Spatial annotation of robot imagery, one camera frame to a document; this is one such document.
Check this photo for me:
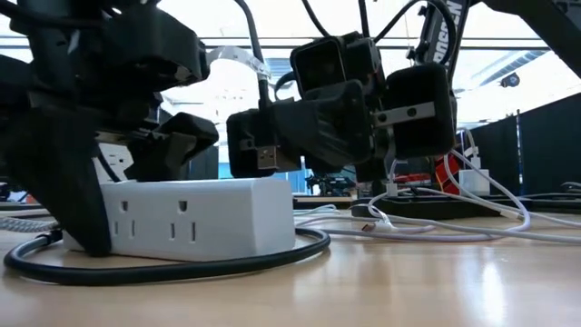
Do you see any wooden background table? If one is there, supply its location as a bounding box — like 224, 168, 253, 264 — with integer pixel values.
293, 194, 356, 205

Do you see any white flat strip cord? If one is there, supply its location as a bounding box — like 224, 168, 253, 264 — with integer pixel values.
0, 214, 61, 234

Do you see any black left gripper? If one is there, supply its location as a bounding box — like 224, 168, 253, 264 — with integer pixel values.
0, 0, 221, 258

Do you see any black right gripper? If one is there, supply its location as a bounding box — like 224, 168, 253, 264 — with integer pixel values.
270, 62, 458, 183

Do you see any small clear plug cap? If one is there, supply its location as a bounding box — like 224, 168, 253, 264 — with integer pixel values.
458, 168, 492, 197

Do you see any white cable label tag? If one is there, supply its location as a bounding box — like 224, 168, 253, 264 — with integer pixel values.
206, 45, 272, 82

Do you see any black curtain partition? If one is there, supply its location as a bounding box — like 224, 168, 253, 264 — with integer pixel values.
186, 144, 221, 181
461, 93, 581, 197

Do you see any thick black cable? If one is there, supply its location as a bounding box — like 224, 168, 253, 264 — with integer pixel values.
3, 0, 332, 288

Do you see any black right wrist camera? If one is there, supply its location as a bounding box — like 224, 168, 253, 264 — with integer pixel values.
289, 31, 385, 99

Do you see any red panel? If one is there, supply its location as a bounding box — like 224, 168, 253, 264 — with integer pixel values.
434, 154, 463, 195

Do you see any black ceiling spotlight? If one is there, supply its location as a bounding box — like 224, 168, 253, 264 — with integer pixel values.
499, 71, 522, 90

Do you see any long black power strip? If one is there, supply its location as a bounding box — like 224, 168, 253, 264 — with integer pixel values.
350, 194, 530, 222

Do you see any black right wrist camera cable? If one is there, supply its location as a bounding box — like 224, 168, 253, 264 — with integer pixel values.
375, 0, 458, 64

